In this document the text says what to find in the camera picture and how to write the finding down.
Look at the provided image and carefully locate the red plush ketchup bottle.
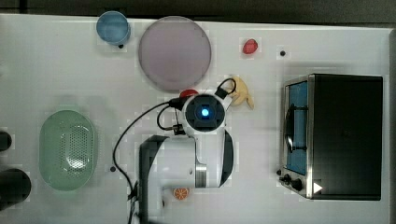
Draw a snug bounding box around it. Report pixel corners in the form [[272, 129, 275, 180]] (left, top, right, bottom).
[[179, 89, 198, 98]]

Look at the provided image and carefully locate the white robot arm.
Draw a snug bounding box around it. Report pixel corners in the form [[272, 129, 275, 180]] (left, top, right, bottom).
[[138, 93, 233, 224]]

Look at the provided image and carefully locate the green oval strainer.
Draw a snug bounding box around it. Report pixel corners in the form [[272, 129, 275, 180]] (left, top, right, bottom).
[[38, 107, 97, 191]]

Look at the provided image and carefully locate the yellow peeled banana toy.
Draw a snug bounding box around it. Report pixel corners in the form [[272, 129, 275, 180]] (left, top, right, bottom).
[[229, 76, 254, 109]]

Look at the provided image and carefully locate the purple round plate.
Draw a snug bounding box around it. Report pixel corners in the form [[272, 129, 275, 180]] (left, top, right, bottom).
[[138, 16, 212, 91]]

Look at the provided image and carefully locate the orange slice toy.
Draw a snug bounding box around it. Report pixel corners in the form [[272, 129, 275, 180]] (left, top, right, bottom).
[[173, 188, 190, 201]]

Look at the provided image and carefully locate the large red strawberry toy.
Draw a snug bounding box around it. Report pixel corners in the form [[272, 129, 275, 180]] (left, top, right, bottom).
[[243, 39, 258, 55]]

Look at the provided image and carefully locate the blue cup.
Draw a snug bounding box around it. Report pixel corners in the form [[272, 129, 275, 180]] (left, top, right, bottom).
[[95, 11, 131, 46]]

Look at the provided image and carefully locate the black toaster oven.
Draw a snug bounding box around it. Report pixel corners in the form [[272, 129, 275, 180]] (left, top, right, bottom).
[[276, 74, 384, 201]]

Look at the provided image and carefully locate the black utensil cup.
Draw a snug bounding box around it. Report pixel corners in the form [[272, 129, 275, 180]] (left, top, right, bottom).
[[0, 169, 32, 211]]

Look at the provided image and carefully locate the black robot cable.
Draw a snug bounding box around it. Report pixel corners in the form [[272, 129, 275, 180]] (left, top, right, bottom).
[[112, 77, 237, 224]]

